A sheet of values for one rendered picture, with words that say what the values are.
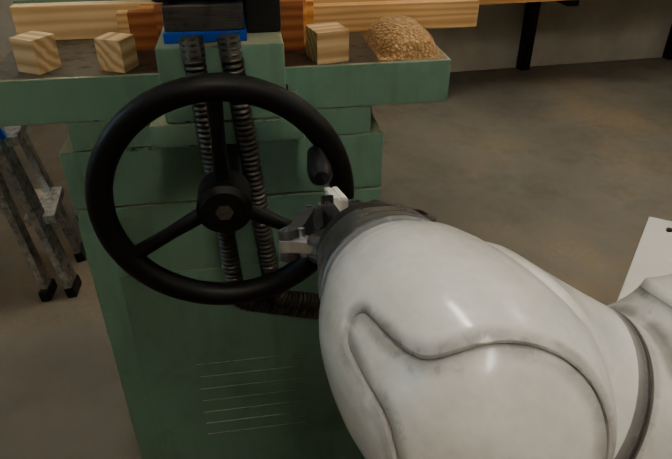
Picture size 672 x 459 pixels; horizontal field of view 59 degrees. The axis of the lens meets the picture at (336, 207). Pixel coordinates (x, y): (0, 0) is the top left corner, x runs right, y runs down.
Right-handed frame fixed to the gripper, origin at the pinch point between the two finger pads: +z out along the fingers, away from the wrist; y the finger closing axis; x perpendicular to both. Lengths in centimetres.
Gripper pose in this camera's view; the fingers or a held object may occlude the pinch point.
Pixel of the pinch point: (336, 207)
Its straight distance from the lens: 59.1
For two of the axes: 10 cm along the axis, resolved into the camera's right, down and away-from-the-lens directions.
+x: 0.5, 9.8, 2.0
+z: -1.4, -1.9, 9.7
